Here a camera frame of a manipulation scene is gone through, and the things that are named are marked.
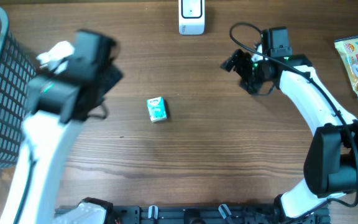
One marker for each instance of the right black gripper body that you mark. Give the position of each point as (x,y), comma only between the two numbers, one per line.
(253,76)

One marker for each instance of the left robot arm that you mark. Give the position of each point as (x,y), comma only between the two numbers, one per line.
(72,80)

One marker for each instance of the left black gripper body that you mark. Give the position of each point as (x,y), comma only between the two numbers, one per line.
(114,77)

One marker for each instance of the small teal white box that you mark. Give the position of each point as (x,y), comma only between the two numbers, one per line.
(157,110)

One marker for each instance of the dark grey plastic shopping basket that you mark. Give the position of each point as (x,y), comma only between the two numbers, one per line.
(16,70)

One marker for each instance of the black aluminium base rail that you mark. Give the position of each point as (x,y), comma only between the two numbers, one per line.
(256,213)

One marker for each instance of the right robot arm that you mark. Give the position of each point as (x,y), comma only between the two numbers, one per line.
(330,170)

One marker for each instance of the white barcode scanner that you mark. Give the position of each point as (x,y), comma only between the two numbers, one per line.
(191,17)

